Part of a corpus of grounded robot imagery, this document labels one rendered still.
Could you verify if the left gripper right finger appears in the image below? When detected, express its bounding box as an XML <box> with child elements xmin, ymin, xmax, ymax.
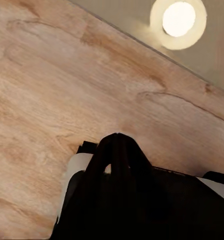
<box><xmin>117</xmin><ymin>133</ymin><xmax>202</xmax><ymax>240</ymax></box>

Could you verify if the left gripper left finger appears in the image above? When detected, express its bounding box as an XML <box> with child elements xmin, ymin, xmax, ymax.
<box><xmin>49</xmin><ymin>133</ymin><xmax>125</xmax><ymax>240</ymax></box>

